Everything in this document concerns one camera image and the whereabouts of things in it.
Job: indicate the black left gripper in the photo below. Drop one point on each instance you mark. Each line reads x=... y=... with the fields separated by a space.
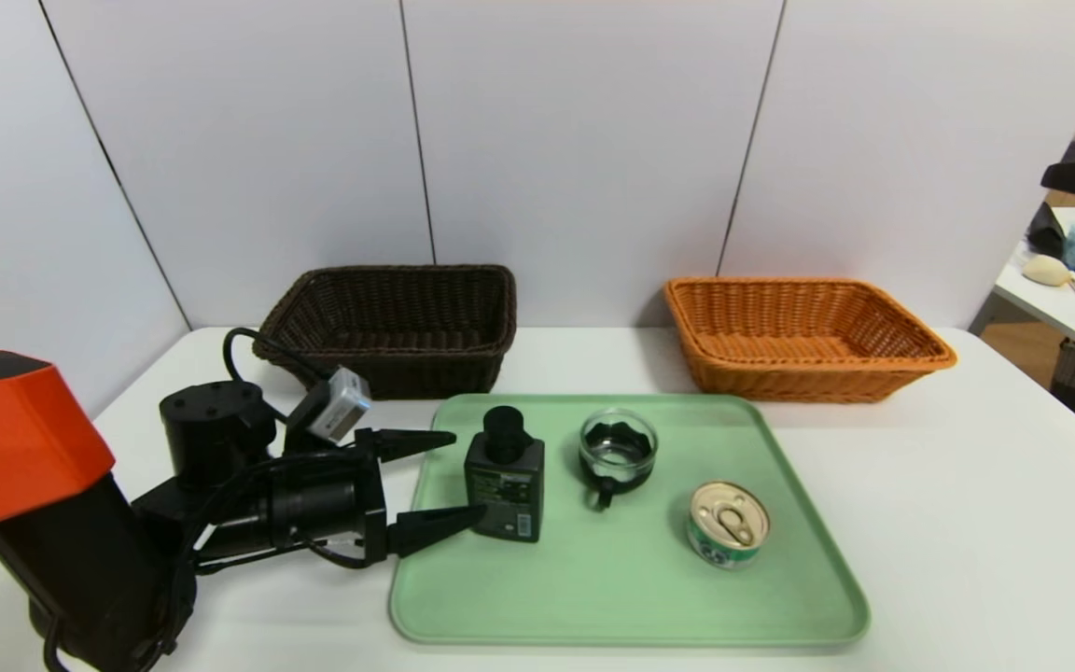
x=371 y=499

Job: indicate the black square bottle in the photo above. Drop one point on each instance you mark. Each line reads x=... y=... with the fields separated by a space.
x=503 y=495

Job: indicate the glass cup black holder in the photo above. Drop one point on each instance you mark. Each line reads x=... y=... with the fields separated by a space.
x=617 y=457

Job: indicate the gold lid tin can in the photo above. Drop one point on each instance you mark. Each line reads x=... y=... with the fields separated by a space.
x=729 y=518

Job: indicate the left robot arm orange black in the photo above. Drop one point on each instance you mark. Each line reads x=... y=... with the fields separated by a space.
x=15 y=439

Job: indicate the dark brown wicker basket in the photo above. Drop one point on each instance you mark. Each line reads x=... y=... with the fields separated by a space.
x=407 y=373

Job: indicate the orange wicker basket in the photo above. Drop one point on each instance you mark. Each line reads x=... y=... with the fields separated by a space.
x=780 y=383

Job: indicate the black pouch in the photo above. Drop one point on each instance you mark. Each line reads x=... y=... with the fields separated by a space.
x=1045 y=238

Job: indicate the beige oval sponge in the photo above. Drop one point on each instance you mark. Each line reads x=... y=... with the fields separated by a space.
x=1046 y=271

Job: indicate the white side table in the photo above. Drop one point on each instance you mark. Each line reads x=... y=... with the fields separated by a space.
x=1060 y=313

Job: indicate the light green plastic tray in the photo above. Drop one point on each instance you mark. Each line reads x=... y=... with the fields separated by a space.
x=612 y=588

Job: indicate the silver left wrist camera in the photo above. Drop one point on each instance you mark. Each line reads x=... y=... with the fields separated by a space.
x=343 y=403

